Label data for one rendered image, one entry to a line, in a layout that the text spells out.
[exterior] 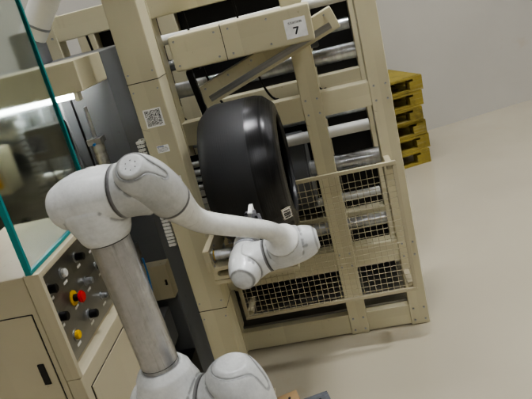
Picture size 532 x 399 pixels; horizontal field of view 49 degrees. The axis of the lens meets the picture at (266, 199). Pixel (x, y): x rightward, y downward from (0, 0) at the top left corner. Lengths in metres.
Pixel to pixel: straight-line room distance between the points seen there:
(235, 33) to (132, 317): 1.43
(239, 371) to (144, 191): 0.52
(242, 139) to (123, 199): 0.95
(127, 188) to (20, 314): 0.74
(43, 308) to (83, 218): 0.55
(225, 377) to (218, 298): 1.16
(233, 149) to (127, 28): 0.61
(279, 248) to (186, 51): 1.17
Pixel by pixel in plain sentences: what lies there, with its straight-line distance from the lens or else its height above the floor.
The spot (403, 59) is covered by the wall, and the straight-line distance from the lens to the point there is 6.70.
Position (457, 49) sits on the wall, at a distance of 6.99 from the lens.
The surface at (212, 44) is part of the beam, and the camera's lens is 2.58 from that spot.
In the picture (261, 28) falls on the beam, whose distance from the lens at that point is 2.55.
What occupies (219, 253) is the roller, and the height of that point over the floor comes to 0.91.
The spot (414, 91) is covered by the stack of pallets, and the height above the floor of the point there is 0.69.
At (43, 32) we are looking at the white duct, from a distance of 2.83.
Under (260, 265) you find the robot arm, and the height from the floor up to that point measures 1.12.
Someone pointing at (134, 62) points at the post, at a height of 1.73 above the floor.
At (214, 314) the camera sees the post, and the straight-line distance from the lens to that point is 2.70.
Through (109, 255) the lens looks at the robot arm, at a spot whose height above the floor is 1.38.
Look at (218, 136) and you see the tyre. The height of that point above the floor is 1.41.
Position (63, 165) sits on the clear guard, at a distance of 2.18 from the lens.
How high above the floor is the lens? 1.87
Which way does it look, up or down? 19 degrees down
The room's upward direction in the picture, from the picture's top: 14 degrees counter-clockwise
